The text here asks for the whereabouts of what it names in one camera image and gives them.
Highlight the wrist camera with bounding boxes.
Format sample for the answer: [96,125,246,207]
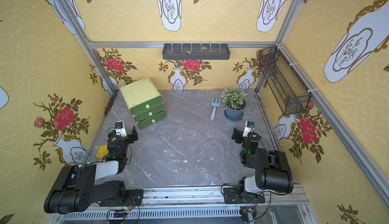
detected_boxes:
[243,121,254,137]
[114,121,127,138]

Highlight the grey wall shelf tray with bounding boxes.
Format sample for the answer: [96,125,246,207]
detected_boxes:
[162,42,231,60]

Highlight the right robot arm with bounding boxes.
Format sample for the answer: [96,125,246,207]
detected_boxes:
[221,128,294,204]

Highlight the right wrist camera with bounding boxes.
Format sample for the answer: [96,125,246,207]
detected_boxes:
[243,121,254,137]

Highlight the black wire mesh basket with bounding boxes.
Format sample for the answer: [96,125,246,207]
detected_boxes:
[260,47,311,115]

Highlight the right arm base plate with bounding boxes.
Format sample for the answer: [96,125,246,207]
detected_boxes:
[221,186,265,204]

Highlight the light blue garden fork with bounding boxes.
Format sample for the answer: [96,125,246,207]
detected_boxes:
[210,98,221,121]

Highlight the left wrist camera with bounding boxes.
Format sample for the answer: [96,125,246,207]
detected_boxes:
[114,121,127,138]

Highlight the artificial green plant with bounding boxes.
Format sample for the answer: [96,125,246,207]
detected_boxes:
[221,88,247,110]

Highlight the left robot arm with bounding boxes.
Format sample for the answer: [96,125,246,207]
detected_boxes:
[44,122,143,214]

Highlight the aluminium mounting rail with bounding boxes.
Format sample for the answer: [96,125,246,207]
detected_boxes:
[48,184,317,224]

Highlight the blue plant pot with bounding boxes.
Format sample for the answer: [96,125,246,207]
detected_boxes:
[224,100,246,122]

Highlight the light green drawer cabinet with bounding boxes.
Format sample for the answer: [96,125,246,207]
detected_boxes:
[120,78,161,109]

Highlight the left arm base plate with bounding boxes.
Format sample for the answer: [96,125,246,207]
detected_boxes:
[99,189,144,207]

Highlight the yellow toy shovel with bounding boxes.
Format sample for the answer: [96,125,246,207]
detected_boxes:
[96,145,109,162]

